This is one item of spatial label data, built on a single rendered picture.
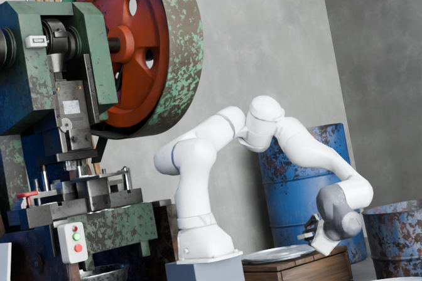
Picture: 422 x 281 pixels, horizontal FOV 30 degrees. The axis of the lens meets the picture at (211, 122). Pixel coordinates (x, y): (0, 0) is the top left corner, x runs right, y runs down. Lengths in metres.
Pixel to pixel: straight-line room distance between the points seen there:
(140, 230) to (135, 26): 0.88
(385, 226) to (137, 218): 0.95
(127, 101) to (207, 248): 1.18
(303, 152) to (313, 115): 3.40
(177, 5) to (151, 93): 0.38
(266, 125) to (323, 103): 3.47
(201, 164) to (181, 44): 0.80
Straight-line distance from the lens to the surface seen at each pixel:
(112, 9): 3.53
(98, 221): 2.97
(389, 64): 6.06
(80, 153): 3.15
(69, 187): 3.14
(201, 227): 2.51
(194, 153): 2.46
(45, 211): 2.84
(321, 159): 2.65
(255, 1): 5.82
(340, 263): 3.07
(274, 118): 2.66
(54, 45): 3.19
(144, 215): 3.10
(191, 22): 3.19
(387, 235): 2.77
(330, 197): 2.50
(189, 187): 2.51
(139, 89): 3.39
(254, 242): 5.42
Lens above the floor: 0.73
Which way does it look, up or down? 3 degrees up
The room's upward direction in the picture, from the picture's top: 10 degrees counter-clockwise
